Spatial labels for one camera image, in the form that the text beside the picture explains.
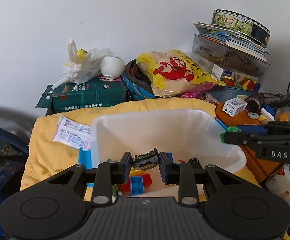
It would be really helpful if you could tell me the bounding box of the yellow square building brick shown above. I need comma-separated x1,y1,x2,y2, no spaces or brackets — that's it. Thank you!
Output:
129,167,148,177

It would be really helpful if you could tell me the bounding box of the dark striped toy car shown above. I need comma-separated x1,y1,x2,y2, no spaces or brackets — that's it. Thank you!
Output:
131,148,160,171

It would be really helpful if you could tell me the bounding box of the red long building brick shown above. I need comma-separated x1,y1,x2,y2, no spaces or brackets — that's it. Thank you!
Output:
118,173,153,196

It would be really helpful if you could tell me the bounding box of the green flat building plate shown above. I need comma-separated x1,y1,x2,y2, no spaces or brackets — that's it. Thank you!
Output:
220,126,242,143

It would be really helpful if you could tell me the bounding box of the light blue building block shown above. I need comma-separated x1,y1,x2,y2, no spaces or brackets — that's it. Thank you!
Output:
130,176,144,196

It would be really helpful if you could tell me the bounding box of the black toy car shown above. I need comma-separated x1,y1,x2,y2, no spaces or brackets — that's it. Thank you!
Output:
188,158,204,170

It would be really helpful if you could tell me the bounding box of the black hair dryer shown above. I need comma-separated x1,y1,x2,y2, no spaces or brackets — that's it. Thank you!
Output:
246,93,290,113

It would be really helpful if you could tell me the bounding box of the white small carton box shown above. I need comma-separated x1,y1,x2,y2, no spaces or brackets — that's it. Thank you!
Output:
222,97,248,118

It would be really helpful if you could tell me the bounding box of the orange cardboard box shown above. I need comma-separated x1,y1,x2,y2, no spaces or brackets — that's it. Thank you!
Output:
214,102,286,184

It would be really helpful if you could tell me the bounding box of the white plastic storage bin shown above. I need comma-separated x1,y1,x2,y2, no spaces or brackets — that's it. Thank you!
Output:
89,108,247,203

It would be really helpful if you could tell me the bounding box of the diaper pack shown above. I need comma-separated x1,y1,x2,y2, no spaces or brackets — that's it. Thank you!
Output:
265,164,290,207

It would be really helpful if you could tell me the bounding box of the white wipes packet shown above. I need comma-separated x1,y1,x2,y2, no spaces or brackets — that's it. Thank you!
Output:
53,115,91,151

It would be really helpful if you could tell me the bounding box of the clear plastic toy box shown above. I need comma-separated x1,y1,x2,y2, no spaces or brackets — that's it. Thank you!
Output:
191,35,269,92

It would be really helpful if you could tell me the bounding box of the dark green tissue pack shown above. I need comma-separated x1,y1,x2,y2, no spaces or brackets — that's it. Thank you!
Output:
36,76,131,114

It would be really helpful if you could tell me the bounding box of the blue black helmet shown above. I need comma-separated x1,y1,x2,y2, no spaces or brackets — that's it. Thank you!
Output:
121,60,156,100

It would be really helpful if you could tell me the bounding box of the yellow red snack bag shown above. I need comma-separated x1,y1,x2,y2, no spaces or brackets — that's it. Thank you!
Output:
136,49,219,98

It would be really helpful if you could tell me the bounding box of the stack of children books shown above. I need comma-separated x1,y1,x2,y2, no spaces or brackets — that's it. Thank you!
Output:
194,22,269,62

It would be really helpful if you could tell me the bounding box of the white ceramic bowl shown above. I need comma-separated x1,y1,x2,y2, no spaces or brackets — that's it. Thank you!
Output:
100,56,126,80

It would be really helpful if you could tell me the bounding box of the round cookie tin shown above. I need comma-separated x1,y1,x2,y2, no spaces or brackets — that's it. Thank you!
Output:
212,9,270,48

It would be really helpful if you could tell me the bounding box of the white plastic bag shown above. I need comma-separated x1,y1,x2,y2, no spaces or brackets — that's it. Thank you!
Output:
52,39,114,90

